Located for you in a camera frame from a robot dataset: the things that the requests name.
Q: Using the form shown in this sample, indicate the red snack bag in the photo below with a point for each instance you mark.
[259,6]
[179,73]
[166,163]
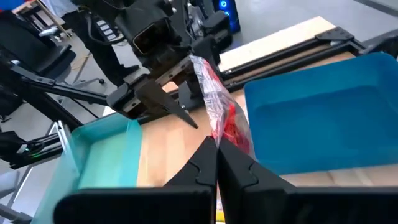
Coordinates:
[217,102]

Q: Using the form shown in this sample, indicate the blue plastic bin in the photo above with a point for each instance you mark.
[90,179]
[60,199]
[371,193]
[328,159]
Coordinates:
[311,124]

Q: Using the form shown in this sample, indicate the black office chair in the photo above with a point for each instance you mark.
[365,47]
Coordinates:
[31,43]

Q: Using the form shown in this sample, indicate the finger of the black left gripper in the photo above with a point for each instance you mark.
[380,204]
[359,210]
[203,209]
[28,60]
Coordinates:
[161,102]
[191,93]

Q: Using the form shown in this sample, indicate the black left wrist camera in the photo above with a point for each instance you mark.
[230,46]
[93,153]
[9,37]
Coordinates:
[149,34]

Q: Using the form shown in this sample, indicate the teal translucent plastic bin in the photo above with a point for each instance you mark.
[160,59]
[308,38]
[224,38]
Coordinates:
[102,161]

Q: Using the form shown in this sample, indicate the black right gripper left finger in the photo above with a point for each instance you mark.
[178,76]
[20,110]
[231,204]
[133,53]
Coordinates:
[186,205]

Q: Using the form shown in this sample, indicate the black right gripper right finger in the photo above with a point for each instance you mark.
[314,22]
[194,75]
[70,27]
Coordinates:
[264,205]

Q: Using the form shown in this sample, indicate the person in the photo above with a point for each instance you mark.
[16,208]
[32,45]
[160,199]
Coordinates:
[102,56]

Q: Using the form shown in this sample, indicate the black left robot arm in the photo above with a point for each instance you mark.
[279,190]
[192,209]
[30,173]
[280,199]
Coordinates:
[93,4]

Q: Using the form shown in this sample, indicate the silver metal bracket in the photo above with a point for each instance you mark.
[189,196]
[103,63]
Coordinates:
[62,133]

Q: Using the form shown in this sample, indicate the black computer with blue light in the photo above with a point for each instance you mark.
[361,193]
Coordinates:
[225,12]

